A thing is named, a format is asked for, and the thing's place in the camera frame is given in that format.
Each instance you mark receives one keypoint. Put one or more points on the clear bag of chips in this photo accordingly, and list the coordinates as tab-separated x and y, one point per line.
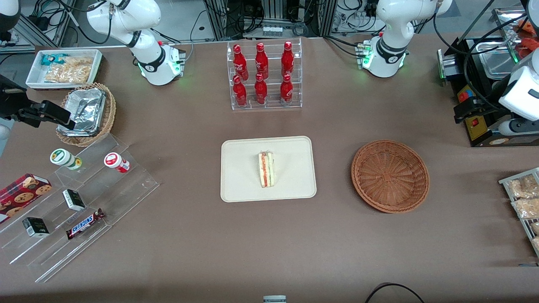
67	75
80	61

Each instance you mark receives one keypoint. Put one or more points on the tray of bagged snacks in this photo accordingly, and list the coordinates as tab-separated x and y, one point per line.
523	225

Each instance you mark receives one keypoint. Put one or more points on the white rectangular snack bin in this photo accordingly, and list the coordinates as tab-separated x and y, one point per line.
34	78

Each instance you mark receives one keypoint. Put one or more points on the snickers bar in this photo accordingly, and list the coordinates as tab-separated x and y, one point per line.
84	224

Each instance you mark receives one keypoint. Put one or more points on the clear acrylic bottle rack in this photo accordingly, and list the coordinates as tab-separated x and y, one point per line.
273	105

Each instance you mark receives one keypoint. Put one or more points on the white terminal strip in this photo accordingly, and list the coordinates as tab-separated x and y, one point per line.
272	31

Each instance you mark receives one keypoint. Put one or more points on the triangular sandwich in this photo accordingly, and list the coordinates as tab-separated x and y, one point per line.
266	170

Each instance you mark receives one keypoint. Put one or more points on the red cola bottle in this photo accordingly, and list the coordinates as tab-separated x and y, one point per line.
260	89
239	91
261	61
287	59
286	89
239	63

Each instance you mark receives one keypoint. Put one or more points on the small black carton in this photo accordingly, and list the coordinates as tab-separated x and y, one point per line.
74	200
35	227

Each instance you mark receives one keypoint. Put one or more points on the red lid cup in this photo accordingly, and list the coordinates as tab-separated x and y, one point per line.
114	161

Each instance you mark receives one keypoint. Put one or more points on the clear acrylic stepped display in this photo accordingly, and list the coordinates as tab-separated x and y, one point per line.
126	189

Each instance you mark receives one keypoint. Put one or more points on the round brown wicker basket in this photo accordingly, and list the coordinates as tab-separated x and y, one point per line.
389	176

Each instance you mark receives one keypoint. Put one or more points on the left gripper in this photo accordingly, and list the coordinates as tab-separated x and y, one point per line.
487	102

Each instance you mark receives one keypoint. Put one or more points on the black power adapter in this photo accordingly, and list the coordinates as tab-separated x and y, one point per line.
38	21

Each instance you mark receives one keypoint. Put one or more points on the clear bag of crackers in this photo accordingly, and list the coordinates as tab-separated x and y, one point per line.
522	187
528	208
535	228
537	244

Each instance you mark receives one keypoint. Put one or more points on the aluminium frame rack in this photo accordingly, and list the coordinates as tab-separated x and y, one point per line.
217	19

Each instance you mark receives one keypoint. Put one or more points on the green lid cup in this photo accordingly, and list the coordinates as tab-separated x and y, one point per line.
62	157

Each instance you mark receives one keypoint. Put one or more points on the white power strip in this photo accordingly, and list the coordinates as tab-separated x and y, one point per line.
358	19

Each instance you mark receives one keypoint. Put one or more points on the small grey device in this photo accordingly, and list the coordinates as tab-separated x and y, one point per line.
274	299

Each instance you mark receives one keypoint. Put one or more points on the cream plastic tray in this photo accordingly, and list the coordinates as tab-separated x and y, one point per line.
294	168

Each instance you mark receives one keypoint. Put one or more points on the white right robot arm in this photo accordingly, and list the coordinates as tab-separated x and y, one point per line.
143	21

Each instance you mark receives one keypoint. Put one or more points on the aluminium foil container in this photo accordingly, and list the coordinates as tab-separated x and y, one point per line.
86	109

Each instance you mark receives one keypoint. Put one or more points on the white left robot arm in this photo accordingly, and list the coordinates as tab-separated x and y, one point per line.
396	21

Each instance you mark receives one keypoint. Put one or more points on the steel pan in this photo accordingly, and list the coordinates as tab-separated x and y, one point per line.
497	61

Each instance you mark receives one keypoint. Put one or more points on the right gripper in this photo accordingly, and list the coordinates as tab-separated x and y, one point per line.
9	103

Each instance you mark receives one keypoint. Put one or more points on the teal snack packet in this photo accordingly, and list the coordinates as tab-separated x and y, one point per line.
51	59

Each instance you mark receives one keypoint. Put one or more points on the grey metal box green light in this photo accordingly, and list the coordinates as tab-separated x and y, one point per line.
449	65

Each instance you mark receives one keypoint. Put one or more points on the black food warmer appliance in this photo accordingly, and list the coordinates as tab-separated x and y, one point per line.
478	128

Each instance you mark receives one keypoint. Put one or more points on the light wicker basket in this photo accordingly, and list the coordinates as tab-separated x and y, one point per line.
110	110

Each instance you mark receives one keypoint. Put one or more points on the aluminium profile rail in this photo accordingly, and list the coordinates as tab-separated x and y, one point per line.
46	31

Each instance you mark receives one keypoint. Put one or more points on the red cookie box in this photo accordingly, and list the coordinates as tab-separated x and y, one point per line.
19	195

